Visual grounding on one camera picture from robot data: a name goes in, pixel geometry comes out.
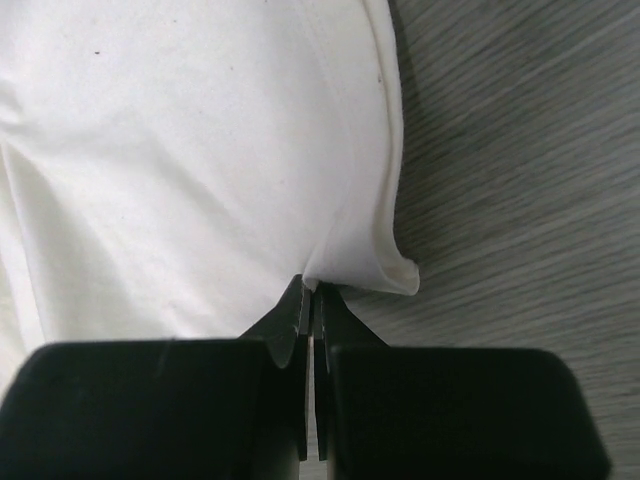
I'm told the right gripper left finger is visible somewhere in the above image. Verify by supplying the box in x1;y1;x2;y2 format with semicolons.
1;277;310;479

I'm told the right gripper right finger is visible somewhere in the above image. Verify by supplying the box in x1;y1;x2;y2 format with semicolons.
313;284;612;479

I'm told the white t shirt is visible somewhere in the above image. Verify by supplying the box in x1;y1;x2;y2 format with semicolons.
1;1;420;405

